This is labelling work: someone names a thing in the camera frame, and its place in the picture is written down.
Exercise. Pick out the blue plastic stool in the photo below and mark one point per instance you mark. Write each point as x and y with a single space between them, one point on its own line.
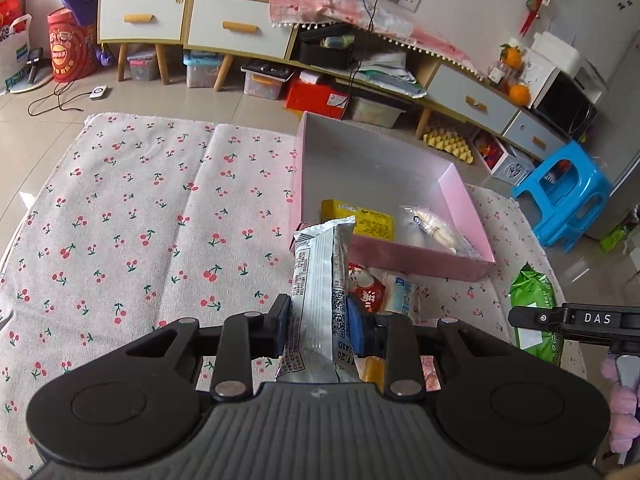
565 185

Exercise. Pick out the pink snack packet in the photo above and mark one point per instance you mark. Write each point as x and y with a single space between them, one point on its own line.
431 372

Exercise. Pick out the red cardboard box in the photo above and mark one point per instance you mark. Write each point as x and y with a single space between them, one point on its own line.
315 95

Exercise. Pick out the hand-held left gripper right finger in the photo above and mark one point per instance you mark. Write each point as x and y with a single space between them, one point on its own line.
358 321

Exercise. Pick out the red printed bag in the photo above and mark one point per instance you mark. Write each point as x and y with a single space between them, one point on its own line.
70 45

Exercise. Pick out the white drawer wooden cabinet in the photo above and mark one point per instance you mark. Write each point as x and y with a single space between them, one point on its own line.
240 25
140 15

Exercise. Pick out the orange fruit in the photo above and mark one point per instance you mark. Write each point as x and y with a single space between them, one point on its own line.
512 56
519 94

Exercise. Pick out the white shopping bag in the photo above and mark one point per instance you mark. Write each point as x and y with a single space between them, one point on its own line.
12 55

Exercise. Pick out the silver white snack packet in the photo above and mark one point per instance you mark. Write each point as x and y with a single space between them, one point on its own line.
317 280

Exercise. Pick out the box of toys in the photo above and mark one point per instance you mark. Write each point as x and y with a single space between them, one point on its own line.
502 160

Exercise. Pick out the black storage box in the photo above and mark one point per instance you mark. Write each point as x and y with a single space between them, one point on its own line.
322 52

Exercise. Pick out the yellow egg tray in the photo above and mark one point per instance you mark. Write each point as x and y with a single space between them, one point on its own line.
447 144

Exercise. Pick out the long low wooden cabinet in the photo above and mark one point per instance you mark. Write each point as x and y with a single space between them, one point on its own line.
470 97

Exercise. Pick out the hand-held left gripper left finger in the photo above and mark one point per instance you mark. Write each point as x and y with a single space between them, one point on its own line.
281 327

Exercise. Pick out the white microwave oven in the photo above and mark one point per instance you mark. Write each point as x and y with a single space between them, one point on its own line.
562 102

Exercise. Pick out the pink cardboard box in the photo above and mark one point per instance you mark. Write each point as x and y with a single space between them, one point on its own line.
370 165

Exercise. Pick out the white blue snack packet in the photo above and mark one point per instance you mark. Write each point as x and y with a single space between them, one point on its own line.
402 295

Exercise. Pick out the small white floor device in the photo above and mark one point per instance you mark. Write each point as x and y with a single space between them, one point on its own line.
99 93

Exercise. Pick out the pink tasselled cloth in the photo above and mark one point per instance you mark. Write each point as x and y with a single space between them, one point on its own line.
320 2

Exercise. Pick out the green wet wipes pack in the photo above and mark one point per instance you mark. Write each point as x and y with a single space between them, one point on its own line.
532 287

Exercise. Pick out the cherry print cloth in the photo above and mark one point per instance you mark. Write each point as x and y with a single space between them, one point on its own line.
150 220

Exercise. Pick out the small yellow snack packet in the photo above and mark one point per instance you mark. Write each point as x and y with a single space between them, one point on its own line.
372 372

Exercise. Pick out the green paper bag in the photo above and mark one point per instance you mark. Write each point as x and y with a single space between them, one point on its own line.
615 232

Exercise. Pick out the clear snack packet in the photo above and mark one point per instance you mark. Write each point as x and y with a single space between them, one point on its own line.
437 227

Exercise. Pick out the red white snack packet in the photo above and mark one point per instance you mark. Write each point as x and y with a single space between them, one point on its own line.
365 285

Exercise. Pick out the clear plastic storage box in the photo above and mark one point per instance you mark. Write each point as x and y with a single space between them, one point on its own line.
265 82
202 69
142 66
375 110

